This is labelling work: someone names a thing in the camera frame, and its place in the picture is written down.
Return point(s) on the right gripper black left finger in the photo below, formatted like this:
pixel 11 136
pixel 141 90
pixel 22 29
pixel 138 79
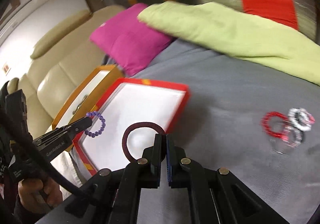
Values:
pixel 143 173

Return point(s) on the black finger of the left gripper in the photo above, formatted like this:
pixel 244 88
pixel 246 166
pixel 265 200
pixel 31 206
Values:
pixel 73 129

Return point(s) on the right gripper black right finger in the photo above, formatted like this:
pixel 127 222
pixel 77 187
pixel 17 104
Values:
pixel 184 172

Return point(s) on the silver metal bangle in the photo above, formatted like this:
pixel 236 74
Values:
pixel 290 138

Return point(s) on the person's left hand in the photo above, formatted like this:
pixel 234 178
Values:
pixel 39 197

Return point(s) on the orange tray white lining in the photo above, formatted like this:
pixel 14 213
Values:
pixel 84 98

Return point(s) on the red tray white lining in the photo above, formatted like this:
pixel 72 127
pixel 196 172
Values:
pixel 126 102

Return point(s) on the beige leather sofa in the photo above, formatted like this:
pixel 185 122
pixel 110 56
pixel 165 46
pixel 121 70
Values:
pixel 61 60

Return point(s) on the grey bed cover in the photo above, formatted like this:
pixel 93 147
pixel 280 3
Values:
pixel 234 108

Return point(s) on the magenta pillow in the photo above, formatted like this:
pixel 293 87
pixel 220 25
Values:
pixel 132 44

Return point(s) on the light green folded blanket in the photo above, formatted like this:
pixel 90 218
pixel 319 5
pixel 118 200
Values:
pixel 239 35

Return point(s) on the red cushion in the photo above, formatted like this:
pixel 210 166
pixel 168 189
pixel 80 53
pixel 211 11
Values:
pixel 280 11

